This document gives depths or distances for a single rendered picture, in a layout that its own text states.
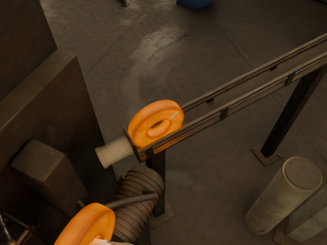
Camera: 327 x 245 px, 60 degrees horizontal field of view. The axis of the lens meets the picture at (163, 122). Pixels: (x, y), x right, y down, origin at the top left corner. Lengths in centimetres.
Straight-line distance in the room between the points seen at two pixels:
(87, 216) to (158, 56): 164
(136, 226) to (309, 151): 113
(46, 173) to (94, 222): 20
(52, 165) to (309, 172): 75
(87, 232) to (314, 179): 73
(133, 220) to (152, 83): 114
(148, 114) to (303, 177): 54
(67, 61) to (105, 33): 154
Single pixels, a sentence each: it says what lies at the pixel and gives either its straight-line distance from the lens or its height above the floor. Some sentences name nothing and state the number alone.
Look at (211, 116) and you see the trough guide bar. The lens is 83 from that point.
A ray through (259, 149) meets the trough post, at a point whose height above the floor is 1.
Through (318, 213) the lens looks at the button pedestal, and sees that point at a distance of 118.
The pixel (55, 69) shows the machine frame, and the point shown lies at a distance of 71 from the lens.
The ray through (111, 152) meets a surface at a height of 69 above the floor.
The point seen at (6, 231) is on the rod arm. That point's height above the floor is 90.
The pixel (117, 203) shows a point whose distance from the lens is 81.
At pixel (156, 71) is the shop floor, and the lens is 191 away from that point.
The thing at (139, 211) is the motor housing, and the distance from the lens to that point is 86.
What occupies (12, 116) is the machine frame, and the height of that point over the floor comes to 87.
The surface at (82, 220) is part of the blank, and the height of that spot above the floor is 90.
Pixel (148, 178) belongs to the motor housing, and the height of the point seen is 53.
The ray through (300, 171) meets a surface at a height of 52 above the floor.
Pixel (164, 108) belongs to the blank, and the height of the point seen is 78.
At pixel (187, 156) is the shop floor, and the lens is 152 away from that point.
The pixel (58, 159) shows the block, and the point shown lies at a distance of 64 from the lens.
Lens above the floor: 133
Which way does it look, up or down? 55 degrees down
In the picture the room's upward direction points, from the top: straight up
